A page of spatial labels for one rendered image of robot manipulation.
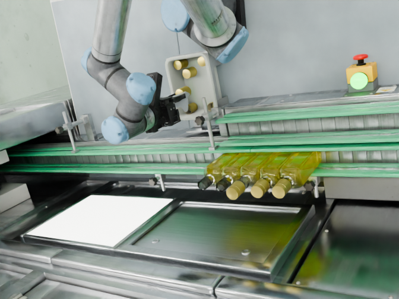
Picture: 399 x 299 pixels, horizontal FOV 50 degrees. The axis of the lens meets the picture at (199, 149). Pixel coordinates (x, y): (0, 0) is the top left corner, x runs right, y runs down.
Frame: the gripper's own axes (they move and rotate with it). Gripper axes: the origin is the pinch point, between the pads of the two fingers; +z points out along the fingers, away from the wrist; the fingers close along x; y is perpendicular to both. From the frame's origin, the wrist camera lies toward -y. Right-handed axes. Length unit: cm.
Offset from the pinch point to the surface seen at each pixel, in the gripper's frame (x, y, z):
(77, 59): -60, -18, 17
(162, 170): -13.1, 25.2, -3.5
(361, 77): 54, 4, 7
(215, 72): 7.3, -3.6, 12.0
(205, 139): 2.6, 17.2, 4.1
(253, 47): 20.3, -8.8, 16.9
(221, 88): 7.1, 2.4, 14.3
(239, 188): 28.1, 22.7, -24.9
